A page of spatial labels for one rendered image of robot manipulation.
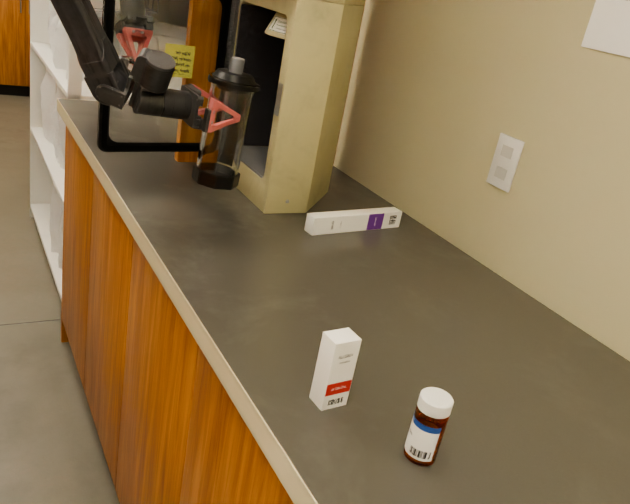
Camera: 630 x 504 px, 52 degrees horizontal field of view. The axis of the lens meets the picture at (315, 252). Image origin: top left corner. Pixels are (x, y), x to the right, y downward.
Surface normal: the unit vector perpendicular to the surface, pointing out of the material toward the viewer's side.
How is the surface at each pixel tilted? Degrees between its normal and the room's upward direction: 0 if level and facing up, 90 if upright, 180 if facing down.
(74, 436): 0
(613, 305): 90
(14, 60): 90
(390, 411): 0
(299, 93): 90
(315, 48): 90
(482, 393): 0
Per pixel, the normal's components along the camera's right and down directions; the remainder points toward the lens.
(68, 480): 0.18, -0.90
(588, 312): -0.87, 0.04
